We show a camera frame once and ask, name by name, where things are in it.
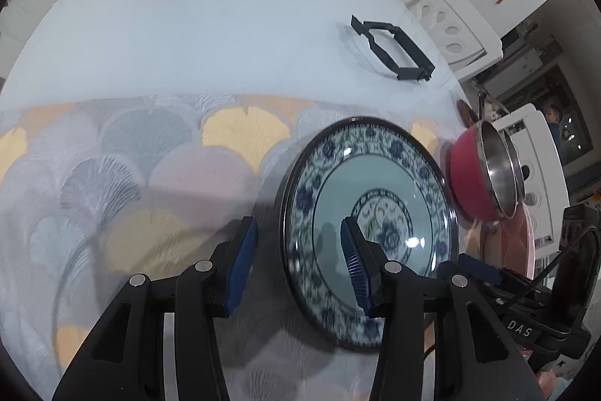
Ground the blue patterned plate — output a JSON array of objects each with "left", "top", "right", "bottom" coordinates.
[{"left": 280, "top": 116, "right": 458, "bottom": 352}]

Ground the pink floral bowl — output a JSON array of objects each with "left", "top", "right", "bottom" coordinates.
[{"left": 480, "top": 204, "right": 535, "bottom": 279}]

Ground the red steel bowl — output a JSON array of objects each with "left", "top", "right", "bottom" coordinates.
[{"left": 447, "top": 120, "right": 518, "bottom": 222}]

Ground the blue steel bowl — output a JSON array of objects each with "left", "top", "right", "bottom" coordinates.
[{"left": 501, "top": 129, "right": 525, "bottom": 203}]

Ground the scallop patterned tablecloth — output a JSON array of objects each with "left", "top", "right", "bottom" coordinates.
[{"left": 1, "top": 91, "right": 462, "bottom": 400}]

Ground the black cable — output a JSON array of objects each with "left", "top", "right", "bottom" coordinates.
[{"left": 497, "top": 226, "right": 601, "bottom": 307}]

